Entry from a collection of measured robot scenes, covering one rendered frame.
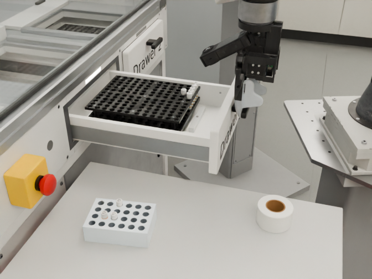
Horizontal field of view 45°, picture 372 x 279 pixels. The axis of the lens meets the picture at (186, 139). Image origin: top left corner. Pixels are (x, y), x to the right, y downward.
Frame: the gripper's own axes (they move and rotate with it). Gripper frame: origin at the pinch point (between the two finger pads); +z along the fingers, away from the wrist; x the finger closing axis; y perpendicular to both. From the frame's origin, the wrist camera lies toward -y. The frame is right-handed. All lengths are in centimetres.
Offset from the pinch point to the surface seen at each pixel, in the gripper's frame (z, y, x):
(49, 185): 2.6, -27.8, -33.9
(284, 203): 10.5, 13.2, -17.0
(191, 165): 87, -35, 90
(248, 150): 74, -8, 92
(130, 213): 10.9, -15.0, -28.2
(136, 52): 0.0, -33.3, 22.7
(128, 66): 1.8, -33.5, 17.0
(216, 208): 14.6, -0.2, -17.8
